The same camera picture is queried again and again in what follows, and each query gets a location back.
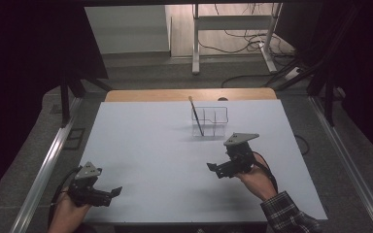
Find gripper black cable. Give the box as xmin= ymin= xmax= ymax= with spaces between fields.
xmin=253 ymin=150 xmax=280 ymax=194
xmin=47 ymin=166 xmax=83 ymax=227

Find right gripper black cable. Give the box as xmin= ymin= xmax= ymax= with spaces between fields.
xmin=253 ymin=150 xmax=280 ymax=194

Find person's right hand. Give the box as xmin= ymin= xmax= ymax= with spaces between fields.
xmin=235 ymin=152 xmax=279 ymax=202

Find white power strip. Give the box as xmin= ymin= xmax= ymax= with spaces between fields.
xmin=284 ymin=66 xmax=303 ymax=82

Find blue-handled makeup brush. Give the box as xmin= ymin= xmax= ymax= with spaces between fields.
xmin=187 ymin=95 xmax=206 ymax=137

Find thin black cable loop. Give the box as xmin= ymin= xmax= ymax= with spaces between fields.
xmin=293 ymin=133 xmax=311 ymax=156

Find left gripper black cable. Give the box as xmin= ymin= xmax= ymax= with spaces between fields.
xmin=47 ymin=166 xmax=83 ymax=227

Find white desk frame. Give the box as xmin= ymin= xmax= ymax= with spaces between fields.
xmin=190 ymin=3 xmax=284 ymax=77

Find black floor cables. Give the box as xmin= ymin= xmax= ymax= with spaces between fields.
xmin=196 ymin=3 xmax=296 ymax=89

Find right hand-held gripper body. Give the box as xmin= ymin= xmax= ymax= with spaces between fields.
xmin=218 ymin=131 xmax=260 ymax=180

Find wooden table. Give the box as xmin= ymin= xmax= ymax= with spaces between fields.
xmin=104 ymin=87 xmax=278 ymax=104

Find aluminium rail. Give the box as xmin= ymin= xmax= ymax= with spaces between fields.
xmin=9 ymin=96 xmax=84 ymax=233
xmin=307 ymin=95 xmax=373 ymax=233

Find black metal stand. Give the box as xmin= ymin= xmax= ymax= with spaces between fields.
xmin=58 ymin=68 xmax=114 ymax=128
xmin=262 ymin=3 xmax=364 ymax=128

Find clear acrylic organizer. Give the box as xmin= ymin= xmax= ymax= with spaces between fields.
xmin=190 ymin=106 xmax=230 ymax=139

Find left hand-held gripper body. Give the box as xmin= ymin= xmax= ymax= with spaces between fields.
xmin=67 ymin=160 xmax=113 ymax=208

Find person's left hand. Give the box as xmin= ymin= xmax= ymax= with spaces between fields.
xmin=46 ymin=193 xmax=92 ymax=233

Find white board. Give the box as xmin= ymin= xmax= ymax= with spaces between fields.
xmin=83 ymin=99 xmax=329 ymax=225

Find dark curtain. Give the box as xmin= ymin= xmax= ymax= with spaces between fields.
xmin=0 ymin=0 xmax=109 ymax=208
xmin=275 ymin=0 xmax=373 ymax=168

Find person's plaid right sleeve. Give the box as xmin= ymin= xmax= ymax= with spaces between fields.
xmin=259 ymin=190 xmax=323 ymax=233

